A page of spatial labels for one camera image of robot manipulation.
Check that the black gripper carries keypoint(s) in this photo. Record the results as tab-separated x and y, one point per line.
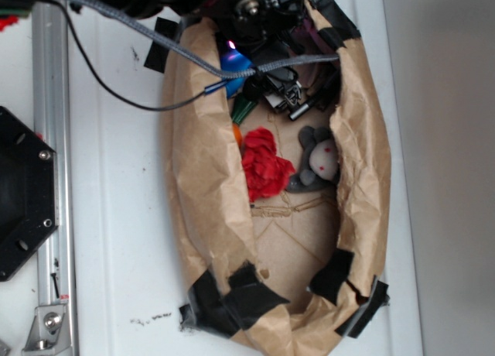
252	23

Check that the blue plastic bottle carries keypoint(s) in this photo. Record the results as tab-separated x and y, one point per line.
233	61

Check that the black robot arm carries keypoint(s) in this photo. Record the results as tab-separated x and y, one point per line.
130	12

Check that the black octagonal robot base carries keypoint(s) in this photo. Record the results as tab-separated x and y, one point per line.
28	198

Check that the orange toy carrot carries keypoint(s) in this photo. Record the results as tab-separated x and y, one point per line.
241	109

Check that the red crumpled cloth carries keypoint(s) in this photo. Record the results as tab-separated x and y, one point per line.
267	174

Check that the grey plush bunny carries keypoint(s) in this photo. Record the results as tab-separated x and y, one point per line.
319	166

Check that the brown paper bag bin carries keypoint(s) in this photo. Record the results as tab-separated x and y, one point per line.
296	273

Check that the black screw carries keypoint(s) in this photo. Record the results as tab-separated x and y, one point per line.
53	276

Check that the aluminium extrusion rail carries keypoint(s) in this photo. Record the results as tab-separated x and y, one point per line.
52	122

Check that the metal corner bracket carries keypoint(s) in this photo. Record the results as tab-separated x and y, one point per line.
50	332

